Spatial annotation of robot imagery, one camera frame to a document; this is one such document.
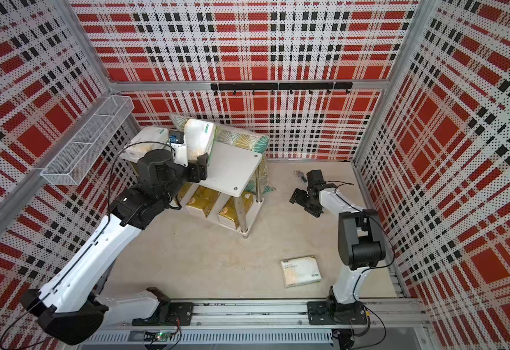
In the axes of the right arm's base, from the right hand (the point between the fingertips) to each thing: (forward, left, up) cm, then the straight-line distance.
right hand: (302, 203), depth 95 cm
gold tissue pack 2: (-10, +30, +7) cm, 33 cm away
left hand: (-4, +37, +34) cm, 50 cm away
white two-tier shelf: (-5, +27, +27) cm, 38 cm away
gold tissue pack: (-2, +43, +6) cm, 43 cm away
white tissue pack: (-29, +3, -1) cm, 29 cm away
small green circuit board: (-48, +49, -4) cm, 69 cm away
